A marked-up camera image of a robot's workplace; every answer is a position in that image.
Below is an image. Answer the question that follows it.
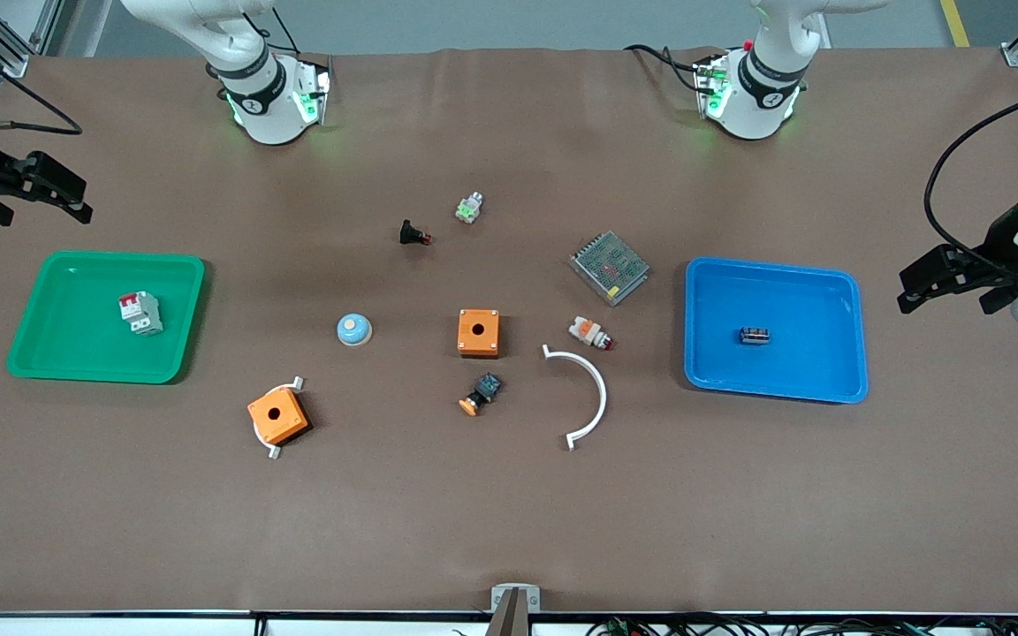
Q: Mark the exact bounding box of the metal table edge bracket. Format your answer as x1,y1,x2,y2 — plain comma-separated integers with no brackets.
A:
490,583,542,613

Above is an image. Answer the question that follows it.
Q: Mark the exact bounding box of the green plastic tray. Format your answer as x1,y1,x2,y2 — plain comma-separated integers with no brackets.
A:
5,251,207,385

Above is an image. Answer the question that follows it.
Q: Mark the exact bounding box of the orange box with brackets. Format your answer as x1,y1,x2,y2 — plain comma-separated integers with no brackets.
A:
253,375,307,461

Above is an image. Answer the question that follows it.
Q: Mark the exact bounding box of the blue plastic tray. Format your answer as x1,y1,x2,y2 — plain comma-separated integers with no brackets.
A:
684,256,870,405

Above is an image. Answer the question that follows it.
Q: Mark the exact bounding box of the metal mesh power supply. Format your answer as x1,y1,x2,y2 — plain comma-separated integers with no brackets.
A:
569,231,651,307

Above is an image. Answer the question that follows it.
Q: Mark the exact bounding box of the red white pushbutton switch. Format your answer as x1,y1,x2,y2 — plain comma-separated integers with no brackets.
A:
568,316,616,352

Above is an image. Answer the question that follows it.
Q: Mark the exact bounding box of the brown table mat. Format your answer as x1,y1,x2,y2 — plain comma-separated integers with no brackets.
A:
0,46,1018,615

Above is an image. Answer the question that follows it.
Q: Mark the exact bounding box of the grey arm base connector box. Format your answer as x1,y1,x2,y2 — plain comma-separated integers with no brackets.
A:
291,55,333,126
695,53,733,120

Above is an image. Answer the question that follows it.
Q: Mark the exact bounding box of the black cable bundle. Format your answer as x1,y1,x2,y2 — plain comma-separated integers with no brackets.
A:
584,612,1018,636

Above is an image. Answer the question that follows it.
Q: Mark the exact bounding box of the black base power cable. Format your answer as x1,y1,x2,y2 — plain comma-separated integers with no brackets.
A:
624,42,709,94

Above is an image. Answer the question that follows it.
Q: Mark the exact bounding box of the grey mount pole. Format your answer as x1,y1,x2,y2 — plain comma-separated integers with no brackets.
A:
484,590,531,636

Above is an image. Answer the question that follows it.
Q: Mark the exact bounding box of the white red circuit breaker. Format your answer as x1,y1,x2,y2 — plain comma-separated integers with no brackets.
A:
118,291,164,337

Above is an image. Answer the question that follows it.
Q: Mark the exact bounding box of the orange mushroom pushbutton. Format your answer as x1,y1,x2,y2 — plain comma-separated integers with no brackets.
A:
459,373,504,417

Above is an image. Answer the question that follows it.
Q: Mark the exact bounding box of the orange button box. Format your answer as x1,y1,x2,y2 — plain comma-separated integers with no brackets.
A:
458,308,502,359
247,387,310,446

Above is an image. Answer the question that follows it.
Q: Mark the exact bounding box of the long black left arm cable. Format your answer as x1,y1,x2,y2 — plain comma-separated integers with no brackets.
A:
926,81,1018,261

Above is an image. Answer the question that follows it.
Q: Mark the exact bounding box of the large white semicircular bracket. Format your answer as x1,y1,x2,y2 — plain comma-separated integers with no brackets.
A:
542,344,608,453

